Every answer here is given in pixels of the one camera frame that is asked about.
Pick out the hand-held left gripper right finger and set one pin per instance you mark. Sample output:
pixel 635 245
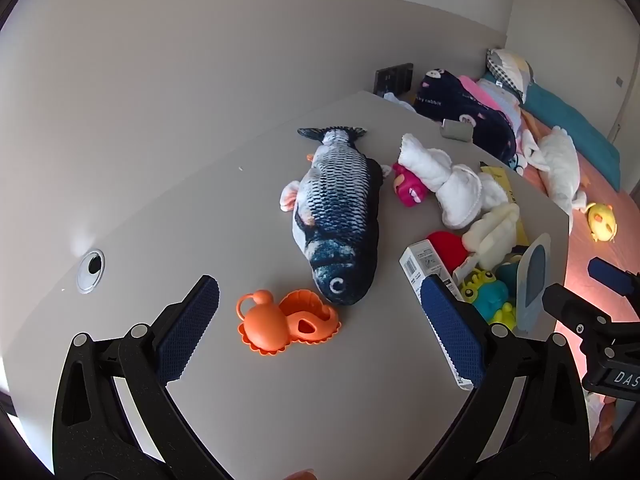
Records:
pixel 450 332

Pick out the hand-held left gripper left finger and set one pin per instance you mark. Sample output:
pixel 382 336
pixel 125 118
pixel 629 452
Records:
pixel 187 330

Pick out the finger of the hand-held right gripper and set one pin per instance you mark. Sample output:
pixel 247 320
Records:
pixel 607 272
pixel 575 307

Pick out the red heart plush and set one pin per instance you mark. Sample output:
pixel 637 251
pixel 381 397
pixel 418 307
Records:
pixel 447 250

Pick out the white plush toy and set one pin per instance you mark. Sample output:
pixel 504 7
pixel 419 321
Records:
pixel 455 180
pixel 557 165

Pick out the person's left hand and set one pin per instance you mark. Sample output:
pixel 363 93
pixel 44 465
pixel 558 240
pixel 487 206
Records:
pixel 301 475

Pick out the pink bed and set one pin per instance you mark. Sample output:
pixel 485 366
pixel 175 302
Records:
pixel 595 260

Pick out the clear package with grey insert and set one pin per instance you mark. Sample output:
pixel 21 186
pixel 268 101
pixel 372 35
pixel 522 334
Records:
pixel 534 275

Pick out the yellow round plush toy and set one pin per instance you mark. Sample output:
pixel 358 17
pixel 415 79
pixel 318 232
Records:
pixel 602 220

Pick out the teal plastic toy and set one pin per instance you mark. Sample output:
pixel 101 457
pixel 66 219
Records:
pixel 505 287

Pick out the white cardboard carton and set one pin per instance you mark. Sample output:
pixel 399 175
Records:
pixel 425 265

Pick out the orange watering can toy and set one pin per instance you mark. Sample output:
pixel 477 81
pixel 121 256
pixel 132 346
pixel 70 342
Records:
pixel 262 325

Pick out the cream plush toy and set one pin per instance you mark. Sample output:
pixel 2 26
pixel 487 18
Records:
pixel 492 232

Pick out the orange shell sand mold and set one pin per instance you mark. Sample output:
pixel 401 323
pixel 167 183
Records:
pixel 312 317

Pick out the yellow paper booklet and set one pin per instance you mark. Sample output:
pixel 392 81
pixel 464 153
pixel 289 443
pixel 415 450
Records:
pixel 505 180

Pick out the pink plastic monster toy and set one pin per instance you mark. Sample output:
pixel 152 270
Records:
pixel 407 187

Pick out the blue fish plush toy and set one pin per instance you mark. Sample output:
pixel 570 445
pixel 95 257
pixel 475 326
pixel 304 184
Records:
pixel 332 210

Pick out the grey pouch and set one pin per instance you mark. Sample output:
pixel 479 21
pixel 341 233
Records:
pixel 456 130

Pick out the navy printed blanket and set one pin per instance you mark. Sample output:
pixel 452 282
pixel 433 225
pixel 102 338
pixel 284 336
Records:
pixel 470 115

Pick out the pink blanket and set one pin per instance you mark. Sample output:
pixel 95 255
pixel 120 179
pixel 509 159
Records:
pixel 487 92

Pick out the checked pillow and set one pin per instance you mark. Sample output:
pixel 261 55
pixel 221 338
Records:
pixel 510 67

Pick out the light blue cloth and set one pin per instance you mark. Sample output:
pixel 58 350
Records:
pixel 397 101

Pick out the black wall socket panel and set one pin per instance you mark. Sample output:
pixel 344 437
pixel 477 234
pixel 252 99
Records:
pixel 395 77

